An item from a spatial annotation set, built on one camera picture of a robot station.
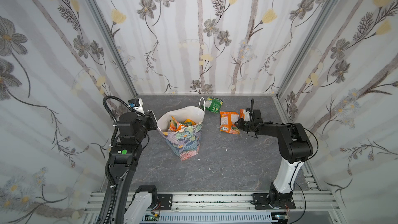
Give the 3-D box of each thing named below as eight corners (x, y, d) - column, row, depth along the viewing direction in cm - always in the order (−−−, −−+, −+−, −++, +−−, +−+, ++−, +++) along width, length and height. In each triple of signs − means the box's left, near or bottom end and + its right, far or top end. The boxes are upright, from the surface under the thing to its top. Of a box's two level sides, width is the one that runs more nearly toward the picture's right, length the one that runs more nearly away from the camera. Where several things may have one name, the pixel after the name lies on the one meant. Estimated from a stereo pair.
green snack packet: (202, 108, 114) (202, 105, 111) (208, 98, 121) (208, 95, 118) (218, 113, 111) (218, 111, 108) (223, 103, 118) (223, 100, 115)
